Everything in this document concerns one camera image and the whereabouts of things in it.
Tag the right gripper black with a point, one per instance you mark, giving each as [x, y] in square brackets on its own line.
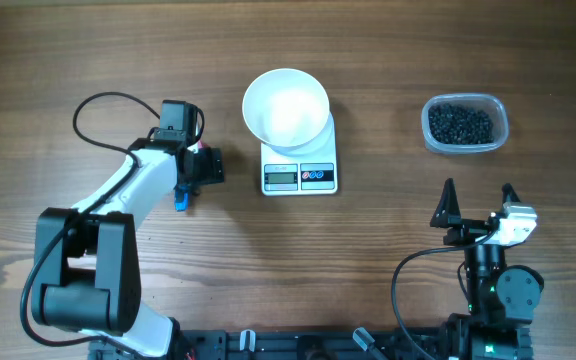
[447, 214]

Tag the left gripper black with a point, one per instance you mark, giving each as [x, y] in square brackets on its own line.
[210, 170]

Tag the pink scoop blue handle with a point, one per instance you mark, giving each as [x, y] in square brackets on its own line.
[181, 199]

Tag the white bowl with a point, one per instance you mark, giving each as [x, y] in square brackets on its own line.
[285, 107]

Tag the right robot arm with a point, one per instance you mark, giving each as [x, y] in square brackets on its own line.
[501, 298]

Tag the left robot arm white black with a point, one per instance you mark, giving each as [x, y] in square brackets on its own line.
[86, 276]

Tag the white digital kitchen scale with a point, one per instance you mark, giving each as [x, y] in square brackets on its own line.
[310, 169]

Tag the clear plastic container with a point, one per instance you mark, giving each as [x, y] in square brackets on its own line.
[488, 103]

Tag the black beans pile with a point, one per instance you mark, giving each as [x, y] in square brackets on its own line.
[460, 125]

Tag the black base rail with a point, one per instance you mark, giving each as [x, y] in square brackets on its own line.
[313, 345]

